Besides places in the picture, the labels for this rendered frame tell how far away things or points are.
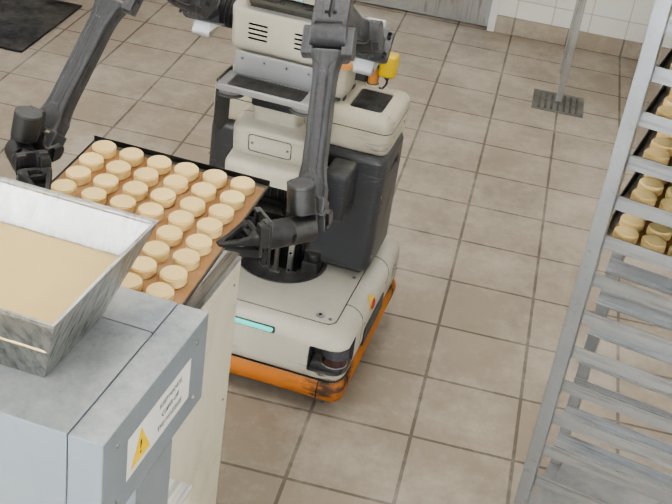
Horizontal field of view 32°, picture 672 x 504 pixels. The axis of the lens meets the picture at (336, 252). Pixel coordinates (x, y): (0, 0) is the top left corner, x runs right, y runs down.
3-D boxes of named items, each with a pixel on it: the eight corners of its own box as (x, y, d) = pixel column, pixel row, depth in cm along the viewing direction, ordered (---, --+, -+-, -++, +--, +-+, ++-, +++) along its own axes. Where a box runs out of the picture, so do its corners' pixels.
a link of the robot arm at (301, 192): (333, 222, 239) (292, 218, 240) (333, 169, 234) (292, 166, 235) (321, 244, 228) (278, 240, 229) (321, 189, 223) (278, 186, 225)
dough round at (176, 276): (192, 283, 212) (193, 275, 211) (169, 293, 209) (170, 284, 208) (177, 270, 215) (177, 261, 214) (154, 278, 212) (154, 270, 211)
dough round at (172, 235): (187, 243, 222) (187, 234, 221) (164, 250, 219) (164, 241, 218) (173, 229, 225) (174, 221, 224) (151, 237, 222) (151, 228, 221)
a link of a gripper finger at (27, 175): (27, 189, 226) (15, 165, 233) (28, 220, 230) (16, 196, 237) (62, 184, 229) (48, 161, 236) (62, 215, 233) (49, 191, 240)
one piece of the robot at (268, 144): (230, 160, 345) (237, -31, 306) (352, 191, 338) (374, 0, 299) (195, 209, 325) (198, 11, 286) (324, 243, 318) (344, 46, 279)
